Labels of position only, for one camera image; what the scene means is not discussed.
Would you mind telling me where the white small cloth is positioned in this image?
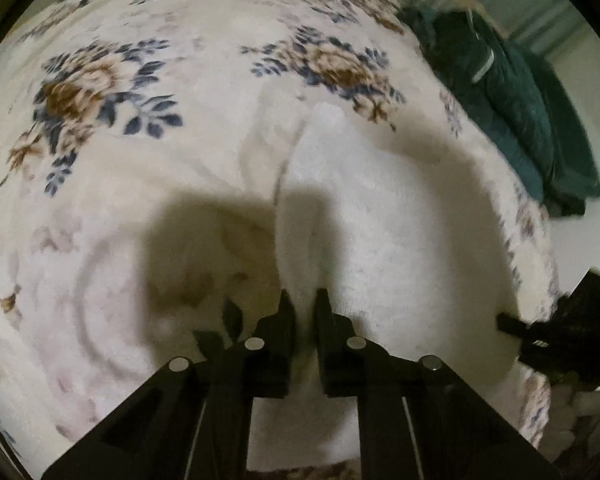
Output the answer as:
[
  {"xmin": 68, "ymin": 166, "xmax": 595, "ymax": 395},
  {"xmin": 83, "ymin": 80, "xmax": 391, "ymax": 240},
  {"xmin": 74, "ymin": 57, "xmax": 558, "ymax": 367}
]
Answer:
[{"xmin": 248, "ymin": 103, "xmax": 522, "ymax": 471}]

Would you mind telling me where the dark green jacket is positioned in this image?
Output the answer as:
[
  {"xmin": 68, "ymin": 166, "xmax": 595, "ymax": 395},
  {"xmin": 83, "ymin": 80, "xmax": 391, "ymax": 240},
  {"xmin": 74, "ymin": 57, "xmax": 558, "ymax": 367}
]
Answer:
[{"xmin": 396, "ymin": 6, "xmax": 600, "ymax": 218}]

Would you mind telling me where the floral white fleece blanket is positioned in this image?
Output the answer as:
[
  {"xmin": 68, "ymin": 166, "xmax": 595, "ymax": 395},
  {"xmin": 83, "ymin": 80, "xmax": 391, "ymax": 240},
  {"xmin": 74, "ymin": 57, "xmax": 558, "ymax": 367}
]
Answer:
[{"xmin": 0, "ymin": 0, "xmax": 555, "ymax": 479}]

